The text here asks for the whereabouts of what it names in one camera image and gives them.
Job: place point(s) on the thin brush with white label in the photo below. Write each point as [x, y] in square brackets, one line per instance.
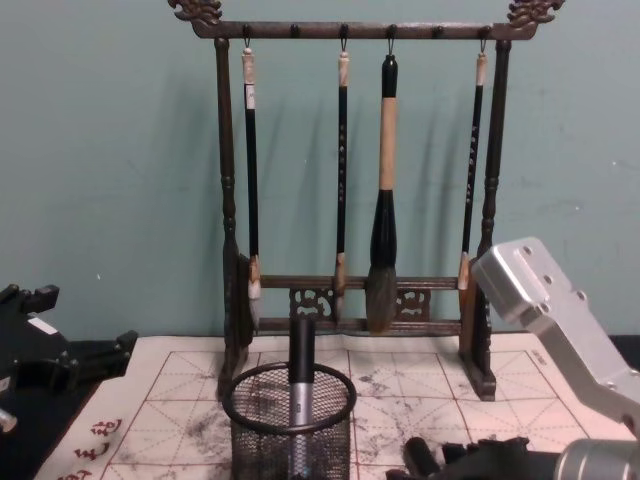
[251, 200]

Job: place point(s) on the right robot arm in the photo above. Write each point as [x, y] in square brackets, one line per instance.
[550, 310]

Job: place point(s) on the cream red-grid calligraphy mat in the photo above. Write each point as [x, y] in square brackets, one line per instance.
[410, 380]

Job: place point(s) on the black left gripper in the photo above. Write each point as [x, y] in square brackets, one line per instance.
[30, 360]

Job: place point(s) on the thin black calligraphy brush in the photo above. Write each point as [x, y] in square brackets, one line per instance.
[342, 175]
[471, 175]

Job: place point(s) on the grey and black pen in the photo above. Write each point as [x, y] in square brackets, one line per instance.
[302, 350]

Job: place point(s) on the dark wooden brush rack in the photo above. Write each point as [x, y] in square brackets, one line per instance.
[350, 31]

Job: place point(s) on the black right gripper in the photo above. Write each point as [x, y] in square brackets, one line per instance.
[505, 467]

